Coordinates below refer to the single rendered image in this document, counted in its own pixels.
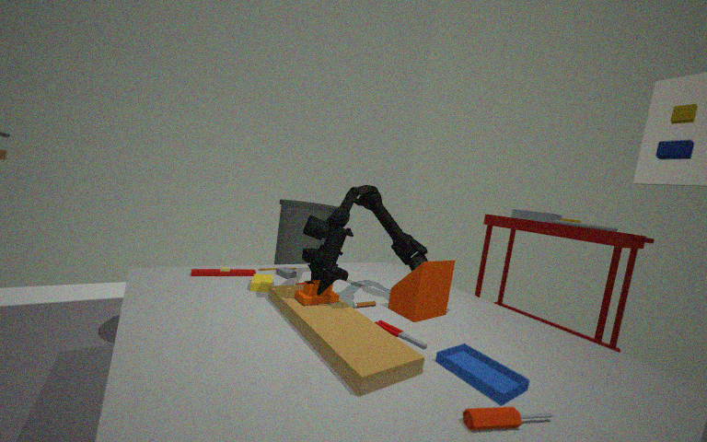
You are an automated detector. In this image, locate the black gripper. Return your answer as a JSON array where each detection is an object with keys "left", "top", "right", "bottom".
[{"left": 308, "top": 242, "right": 349, "bottom": 295}]

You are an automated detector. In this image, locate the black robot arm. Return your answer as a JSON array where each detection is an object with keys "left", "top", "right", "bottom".
[{"left": 302, "top": 185, "right": 428, "bottom": 271}]

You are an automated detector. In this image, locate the blue rectangular tray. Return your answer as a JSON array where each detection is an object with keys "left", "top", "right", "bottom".
[{"left": 435, "top": 343, "right": 530, "bottom": 406}]

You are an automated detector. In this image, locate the tan wooden panel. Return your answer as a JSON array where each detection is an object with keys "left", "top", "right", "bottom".
[{"left": 268, "top": 284, "right": 424, "bottom": 397}]

